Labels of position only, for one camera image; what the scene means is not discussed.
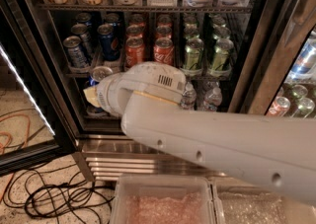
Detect right clear plastic bin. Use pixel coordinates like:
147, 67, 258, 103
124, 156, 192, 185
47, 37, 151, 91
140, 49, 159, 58
212, 178, 316, 224

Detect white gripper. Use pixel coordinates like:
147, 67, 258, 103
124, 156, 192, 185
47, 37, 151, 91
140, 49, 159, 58
83, 73, 125, 117

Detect left clear plastic bin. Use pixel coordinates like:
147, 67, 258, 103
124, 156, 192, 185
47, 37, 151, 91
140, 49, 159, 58
110, 175, 215, 224

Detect second row diet pepsi can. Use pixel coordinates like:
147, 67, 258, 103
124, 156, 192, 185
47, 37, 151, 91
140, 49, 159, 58
71, 24, 94, 54

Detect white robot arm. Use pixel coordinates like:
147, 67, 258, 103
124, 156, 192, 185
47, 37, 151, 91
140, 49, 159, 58
84, 62, 316, 205

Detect black cable on floor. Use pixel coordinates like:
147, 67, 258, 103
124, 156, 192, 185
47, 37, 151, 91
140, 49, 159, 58
2, 158, 116, 224

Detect front left green can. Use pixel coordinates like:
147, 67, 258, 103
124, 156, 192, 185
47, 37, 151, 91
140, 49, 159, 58
183, 37, 203, 70

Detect middle water bottle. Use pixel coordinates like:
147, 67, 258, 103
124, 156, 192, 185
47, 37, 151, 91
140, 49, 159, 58
180, 82, 197, 110

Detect clear plastic bin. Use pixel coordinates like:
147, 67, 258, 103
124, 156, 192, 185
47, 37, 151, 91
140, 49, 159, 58
110, 175, 215, 224
212, 178, 316, 224

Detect upper wire shelf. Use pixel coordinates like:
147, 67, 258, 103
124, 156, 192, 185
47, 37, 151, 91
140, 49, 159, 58
37, 3, 252, 14

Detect front right green can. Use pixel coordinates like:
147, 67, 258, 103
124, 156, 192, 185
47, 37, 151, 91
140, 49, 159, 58
210, 38, 234, 71

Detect front red coca-cola can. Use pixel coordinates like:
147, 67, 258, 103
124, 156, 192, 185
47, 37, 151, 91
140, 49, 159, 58
153, 37, 174, 66

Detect open fridge glass door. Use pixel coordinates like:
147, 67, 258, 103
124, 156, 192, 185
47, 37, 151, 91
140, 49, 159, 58
0, 0, 74, 176

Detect orange cable on floor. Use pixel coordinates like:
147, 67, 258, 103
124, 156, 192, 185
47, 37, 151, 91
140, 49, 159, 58
0, 112, 32, 202

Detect blue pepsi can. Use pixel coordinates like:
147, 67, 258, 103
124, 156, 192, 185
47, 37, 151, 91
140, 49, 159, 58
89, 66, 113, 86

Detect green can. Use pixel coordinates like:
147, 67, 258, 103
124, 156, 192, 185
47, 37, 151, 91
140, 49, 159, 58
183, 37, 203, 70
210, 38, 234, 71

